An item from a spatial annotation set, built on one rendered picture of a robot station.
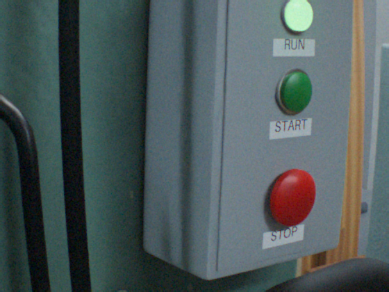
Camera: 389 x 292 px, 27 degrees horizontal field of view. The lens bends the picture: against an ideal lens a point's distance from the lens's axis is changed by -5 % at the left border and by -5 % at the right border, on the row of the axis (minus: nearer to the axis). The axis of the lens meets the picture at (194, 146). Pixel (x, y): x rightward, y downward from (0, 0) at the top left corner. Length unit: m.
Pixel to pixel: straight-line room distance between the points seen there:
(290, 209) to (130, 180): 0.09
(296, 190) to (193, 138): 0.06
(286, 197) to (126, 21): 0.12
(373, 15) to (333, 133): 2.12
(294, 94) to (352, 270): 0.15
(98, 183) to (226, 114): 0.08
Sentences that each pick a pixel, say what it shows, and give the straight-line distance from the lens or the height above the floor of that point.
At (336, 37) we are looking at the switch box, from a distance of 0.45.
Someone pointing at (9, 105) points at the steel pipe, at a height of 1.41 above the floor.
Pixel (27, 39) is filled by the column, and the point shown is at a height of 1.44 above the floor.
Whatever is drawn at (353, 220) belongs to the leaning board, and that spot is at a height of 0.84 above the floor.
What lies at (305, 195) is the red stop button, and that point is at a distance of 0.43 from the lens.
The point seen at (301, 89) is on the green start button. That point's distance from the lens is 0.42.
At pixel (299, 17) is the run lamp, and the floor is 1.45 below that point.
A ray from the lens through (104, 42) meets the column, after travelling 0.43.
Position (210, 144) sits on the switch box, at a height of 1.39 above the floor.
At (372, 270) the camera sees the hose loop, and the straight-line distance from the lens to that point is 0.54.
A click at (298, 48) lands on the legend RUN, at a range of 0.43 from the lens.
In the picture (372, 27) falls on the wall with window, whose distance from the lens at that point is 2.57.
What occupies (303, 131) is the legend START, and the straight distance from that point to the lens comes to 0.44.
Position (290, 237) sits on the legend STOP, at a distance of 0.45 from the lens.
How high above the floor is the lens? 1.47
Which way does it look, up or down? 11 degrees down
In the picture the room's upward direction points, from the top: 2 degrees clockwise
